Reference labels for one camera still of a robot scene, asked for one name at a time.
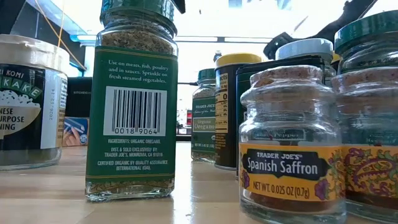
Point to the ceiling light strip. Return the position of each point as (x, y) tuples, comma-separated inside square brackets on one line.
[(199, 39)]

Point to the black ceiling camera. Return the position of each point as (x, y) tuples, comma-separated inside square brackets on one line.
[(217, 56)]

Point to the blue plastic wrap box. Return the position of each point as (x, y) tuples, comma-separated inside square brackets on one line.
[(76, 130)]

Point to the green-lid oregano jar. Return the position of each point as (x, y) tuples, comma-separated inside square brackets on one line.
[(367, 34), (133, 102), (203, 124)]

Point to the yellow-lid dark spice jar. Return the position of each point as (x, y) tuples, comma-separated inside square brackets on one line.
[(225, 124), (335, 57)]

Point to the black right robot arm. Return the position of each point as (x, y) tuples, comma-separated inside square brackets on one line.
[(345, 17)]

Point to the tan-lid furikake jar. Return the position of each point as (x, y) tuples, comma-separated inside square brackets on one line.
[(28, 109)]

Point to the black spice tin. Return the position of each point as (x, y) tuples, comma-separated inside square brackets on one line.
[(280, 61)]

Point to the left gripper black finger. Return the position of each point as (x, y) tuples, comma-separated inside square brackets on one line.
[(180, 6)]

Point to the cork-top saffron glass jar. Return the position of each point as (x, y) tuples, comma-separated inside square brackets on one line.
[(292, 168), (373, 168)]

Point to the black four-slot toaster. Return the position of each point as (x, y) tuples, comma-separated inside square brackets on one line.
[(77, 96)]

